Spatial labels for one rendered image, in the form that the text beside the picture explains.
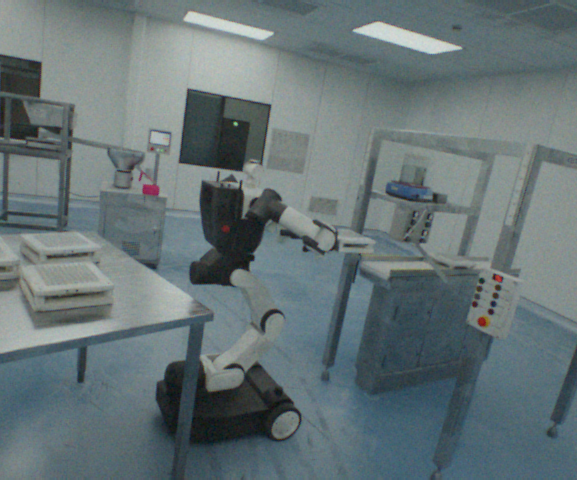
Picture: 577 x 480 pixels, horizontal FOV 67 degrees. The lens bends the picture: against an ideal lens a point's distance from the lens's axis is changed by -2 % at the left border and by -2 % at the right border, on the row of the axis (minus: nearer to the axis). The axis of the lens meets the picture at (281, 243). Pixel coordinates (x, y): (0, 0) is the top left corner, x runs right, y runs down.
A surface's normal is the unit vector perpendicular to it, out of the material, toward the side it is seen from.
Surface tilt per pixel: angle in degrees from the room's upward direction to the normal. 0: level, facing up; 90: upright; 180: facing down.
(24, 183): 90
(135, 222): 89
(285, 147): 90
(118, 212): 90
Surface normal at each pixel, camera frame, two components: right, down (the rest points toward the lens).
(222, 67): 0.33, 0.27
